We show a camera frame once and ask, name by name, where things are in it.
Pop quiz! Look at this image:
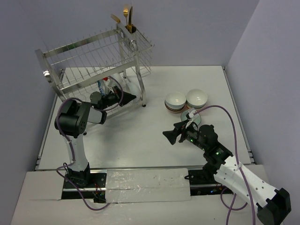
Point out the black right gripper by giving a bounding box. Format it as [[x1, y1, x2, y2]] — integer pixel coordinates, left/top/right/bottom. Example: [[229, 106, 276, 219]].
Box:
[[162, 119, 207, 151]]

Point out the white bowl front stack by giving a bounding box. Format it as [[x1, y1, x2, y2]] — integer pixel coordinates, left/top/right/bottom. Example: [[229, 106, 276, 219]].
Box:
[[126, 82, 141, 102]]

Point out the white bowl dark band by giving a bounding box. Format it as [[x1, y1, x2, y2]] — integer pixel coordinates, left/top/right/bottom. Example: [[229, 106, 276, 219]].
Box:
[[110, 73, 126, 88]]

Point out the blue floral bowl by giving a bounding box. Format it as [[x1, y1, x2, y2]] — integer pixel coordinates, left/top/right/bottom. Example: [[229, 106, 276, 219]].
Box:
[[97, 79, 108, 96]]

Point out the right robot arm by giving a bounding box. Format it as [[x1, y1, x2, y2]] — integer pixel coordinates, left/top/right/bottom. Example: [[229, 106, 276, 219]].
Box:
[[163, 121, 291, 225]]

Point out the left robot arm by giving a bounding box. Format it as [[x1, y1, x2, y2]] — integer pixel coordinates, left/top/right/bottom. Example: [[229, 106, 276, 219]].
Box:
[[54, 86, 137, 188]]

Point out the stainless steel dish rack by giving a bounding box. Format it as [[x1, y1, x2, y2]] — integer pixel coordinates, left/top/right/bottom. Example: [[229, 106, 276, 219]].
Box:
[[35, 26, 154, 117]]

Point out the white bowl brown pattern stack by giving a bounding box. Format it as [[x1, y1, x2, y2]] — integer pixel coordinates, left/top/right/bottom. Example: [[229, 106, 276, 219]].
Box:
[[165, 91, 186, 113]]

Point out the white bowl orange stack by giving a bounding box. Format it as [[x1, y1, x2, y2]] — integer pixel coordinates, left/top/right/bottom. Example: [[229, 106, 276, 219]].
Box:
[[186, 89, 208, 109]]

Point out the perforated steel cutlery holder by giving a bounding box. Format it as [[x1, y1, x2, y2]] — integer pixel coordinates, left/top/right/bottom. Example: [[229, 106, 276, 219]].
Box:
[[117, 23, 139, 52]]

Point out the gold knife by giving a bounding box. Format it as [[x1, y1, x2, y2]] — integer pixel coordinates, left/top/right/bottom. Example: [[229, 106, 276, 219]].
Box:
[[128, 6, 133, 33]]

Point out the taped white cover sheet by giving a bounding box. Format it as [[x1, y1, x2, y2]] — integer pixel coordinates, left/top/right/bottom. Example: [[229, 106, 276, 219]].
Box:
[[105, 168, 191, 203]]

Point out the gold fork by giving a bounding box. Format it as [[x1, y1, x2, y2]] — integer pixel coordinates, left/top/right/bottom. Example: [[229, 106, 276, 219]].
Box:
[[123, 4, 129, 28]]

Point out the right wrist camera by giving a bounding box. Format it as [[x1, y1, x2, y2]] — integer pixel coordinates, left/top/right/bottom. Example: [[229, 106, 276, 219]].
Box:
[[186, 108, 201, 128]]

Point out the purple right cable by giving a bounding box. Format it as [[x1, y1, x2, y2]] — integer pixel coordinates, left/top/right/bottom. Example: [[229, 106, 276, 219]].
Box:
[[196, 105, 258, 225]]

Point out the black mounting rail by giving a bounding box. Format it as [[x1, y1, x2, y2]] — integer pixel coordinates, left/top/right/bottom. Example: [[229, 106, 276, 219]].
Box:
[[61, 168, 230, 203]]

